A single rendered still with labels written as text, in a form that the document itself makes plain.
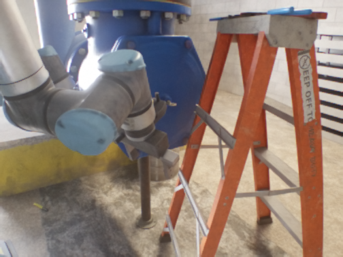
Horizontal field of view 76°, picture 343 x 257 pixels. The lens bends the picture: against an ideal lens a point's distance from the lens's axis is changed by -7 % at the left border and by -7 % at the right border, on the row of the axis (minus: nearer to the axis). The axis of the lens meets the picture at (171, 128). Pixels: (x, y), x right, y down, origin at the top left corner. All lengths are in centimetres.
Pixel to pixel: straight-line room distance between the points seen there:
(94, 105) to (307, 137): 69
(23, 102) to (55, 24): 148
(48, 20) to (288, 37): 159
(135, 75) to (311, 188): 77
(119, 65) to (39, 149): 156
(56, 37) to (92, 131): 158
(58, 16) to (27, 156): 102
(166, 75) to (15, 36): 69
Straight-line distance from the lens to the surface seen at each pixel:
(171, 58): 102
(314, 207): 107
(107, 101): 40
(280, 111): 92
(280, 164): 117
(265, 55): 72
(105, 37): 111
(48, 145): 194
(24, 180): 206
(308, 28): 78
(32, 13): 567
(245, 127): 72
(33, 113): 46
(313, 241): 120
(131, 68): 44
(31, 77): 45
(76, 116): 37
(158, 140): 56
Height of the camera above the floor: 111
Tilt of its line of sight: 22 degrees down
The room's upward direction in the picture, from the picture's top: 1 degrees clockwise
